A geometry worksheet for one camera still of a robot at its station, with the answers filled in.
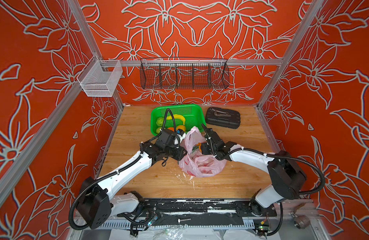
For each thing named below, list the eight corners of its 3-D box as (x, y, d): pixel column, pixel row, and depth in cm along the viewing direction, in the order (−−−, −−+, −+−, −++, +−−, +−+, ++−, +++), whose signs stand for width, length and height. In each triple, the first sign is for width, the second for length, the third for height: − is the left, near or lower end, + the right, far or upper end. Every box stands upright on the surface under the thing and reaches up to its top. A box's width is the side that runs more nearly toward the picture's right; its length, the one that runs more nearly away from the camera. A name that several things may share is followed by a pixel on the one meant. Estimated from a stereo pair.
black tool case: (203, 124, 109) (204, 118, 104) (205, 111, 118) (206, 105, 112) (237, 129, 106) (240, 124, 101) (237, 116, 114) (239, 110, 109)
